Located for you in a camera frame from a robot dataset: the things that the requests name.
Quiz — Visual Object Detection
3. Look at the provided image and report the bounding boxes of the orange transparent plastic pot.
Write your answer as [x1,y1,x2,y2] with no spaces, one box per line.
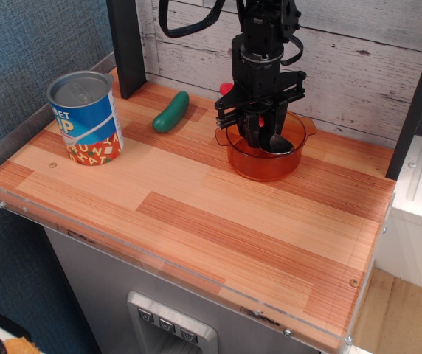
[215,112,317,181]

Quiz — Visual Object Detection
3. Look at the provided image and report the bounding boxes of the clear acrylic table guard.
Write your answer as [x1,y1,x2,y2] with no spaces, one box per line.
[0,51,396,354]

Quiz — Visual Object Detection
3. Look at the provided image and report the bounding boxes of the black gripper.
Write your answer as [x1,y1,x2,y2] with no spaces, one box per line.
[215,34,305,148]

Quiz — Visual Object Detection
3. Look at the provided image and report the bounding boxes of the black vertical post left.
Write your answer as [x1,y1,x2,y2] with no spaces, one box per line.
[106,0,147,99]

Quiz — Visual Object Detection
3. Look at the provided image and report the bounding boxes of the white toy appliance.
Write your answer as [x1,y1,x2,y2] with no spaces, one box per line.
[375,136,422,287]

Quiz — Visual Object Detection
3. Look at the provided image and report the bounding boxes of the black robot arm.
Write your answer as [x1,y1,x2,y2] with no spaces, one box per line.
[215,1,306,155]

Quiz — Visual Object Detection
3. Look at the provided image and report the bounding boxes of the green toy pickle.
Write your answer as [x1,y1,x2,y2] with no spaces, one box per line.
[153,91,190,133]

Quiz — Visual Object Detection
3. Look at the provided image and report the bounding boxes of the alphabet soup can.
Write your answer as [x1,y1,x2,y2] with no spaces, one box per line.
[46,71,124,166]

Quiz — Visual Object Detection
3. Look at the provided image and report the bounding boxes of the grey toy fridge cabinet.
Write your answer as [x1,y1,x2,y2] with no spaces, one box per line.
[46,229,316,353]

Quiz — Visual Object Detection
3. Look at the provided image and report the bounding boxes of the orange tape piece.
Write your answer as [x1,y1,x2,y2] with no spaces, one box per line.
[4,337,41,354]

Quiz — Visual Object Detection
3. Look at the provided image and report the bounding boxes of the pink handled metal spoon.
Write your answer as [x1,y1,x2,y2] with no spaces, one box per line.
[217,98,295,155]

